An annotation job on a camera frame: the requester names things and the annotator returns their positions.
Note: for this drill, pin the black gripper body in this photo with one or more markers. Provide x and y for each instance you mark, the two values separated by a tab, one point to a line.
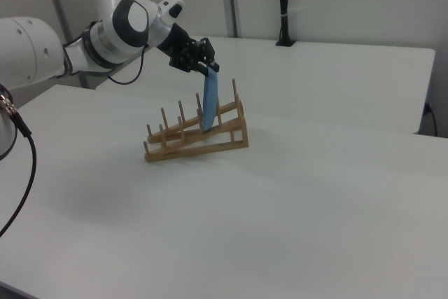
180	50

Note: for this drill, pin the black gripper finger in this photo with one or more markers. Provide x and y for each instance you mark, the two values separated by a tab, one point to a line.
209	54
202	68

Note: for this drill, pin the blue round plate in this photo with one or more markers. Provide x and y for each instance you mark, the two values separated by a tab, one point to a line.
210	103

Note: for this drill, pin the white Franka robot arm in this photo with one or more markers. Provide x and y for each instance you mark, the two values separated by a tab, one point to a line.
112	29

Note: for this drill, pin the wooden plate rack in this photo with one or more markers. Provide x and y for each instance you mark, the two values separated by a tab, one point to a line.
196	145

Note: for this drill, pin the black camera stand pole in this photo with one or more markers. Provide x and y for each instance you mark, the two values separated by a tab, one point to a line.
283	5

